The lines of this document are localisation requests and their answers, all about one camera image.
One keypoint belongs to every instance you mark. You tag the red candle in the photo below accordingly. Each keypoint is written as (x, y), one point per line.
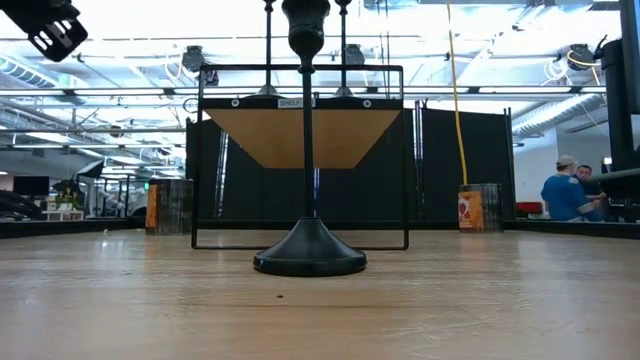
(482, 207)
(172, 207)

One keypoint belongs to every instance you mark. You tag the black candle stick holder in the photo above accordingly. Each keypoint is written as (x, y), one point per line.
(310, 250)
(268, 50)
(343, 50)

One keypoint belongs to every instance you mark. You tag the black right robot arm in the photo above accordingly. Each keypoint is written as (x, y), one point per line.
(615, 100)

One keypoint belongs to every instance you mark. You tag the black studio light box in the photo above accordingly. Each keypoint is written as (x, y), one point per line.
(91, 170)

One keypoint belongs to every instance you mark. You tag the black background monitor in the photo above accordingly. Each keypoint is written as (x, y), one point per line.
(31, 186)

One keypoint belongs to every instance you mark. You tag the small background potted plant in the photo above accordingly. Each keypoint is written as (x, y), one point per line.
(67, 200)

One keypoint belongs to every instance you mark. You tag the black room divider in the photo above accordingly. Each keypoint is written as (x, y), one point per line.
(440, 165)

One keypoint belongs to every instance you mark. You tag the red seat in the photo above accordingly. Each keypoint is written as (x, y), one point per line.
(529, 208)

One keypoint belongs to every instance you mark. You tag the person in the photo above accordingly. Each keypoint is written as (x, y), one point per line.
(562, 197)
(592, 187)

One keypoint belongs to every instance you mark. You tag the black aluminium table frame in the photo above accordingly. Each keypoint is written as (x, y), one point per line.
(75, 227)

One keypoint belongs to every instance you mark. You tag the wooden shelf with black frame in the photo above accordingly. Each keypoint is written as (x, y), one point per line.
(280, 135)

